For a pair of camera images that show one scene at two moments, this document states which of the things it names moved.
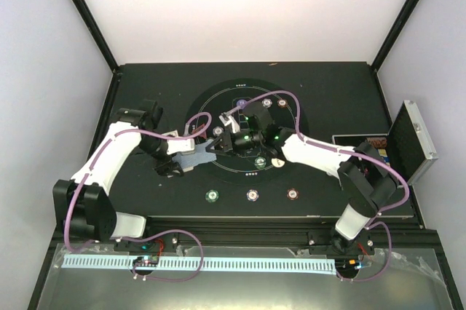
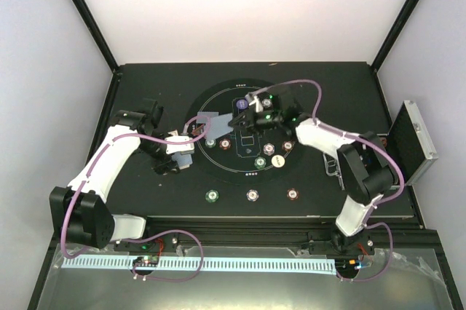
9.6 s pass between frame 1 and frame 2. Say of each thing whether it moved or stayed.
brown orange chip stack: stayed
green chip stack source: stayed
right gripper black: moved
